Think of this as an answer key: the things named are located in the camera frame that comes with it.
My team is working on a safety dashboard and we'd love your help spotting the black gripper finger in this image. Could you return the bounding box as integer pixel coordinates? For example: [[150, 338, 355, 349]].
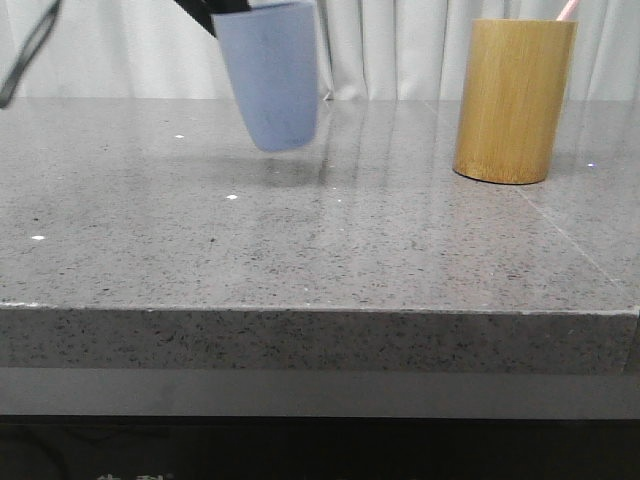
[[175, 0, 251, 37]]

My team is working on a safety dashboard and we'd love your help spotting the blue plastic cup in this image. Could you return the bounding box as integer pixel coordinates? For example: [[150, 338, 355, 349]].
[[212, 1, 319, 152]]

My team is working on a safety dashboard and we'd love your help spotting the bamboo cylindrical holder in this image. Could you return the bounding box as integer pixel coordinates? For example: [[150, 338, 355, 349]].
[[453, 19, 577, 185]]

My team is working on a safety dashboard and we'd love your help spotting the black cable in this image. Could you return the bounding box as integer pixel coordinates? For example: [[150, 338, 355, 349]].
[[0, 0, 64, 110]]

